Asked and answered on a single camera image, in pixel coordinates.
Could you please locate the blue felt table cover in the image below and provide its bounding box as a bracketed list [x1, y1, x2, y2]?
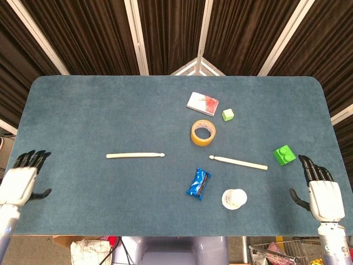
[0, 75, 353, 237]

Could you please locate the wire basket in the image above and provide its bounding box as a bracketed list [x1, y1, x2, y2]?
[249, 239, 325, 265]

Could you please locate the white checked bag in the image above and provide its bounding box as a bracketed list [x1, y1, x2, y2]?
[70, 239, 113, 265]

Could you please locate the red white flat pack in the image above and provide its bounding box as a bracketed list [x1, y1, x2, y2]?
[186, 92, 220, 117]

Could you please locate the yellow tape roll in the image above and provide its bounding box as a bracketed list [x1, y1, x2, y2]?
[190, 119, 217, 146]

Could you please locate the wooden drumstick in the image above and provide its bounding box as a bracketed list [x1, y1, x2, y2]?
[208, 155, 269, 171]
[106, 152, 165, 160]

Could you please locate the white paper cup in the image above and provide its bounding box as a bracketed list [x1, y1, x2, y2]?
[221, 188, 248, 211]

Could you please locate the white partition frame post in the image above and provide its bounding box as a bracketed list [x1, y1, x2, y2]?
[124, 0, 150, 76]
[0, 118, 18, 136]
[330, 103, 353, 126]
[170, 0, 226, 77]
[5, 0, 70, 76]
[258, 0, 317, 77]

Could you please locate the green toy building brick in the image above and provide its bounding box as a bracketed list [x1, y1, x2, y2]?
[273, 145, 297, 167]

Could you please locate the blue snack packet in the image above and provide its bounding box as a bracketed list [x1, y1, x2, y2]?
[185, 167, 212, 202]

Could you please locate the lavender robot torso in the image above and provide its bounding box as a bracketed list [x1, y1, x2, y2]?
[113, 236, 229, 265]

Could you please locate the brown curtain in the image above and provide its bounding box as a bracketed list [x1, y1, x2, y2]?
[0, 0, 353, 136]

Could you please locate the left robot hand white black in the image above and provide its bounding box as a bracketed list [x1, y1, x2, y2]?
[0, 150, 52, 206]

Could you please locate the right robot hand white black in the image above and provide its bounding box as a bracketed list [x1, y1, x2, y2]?
[289, 154, 345, 223]

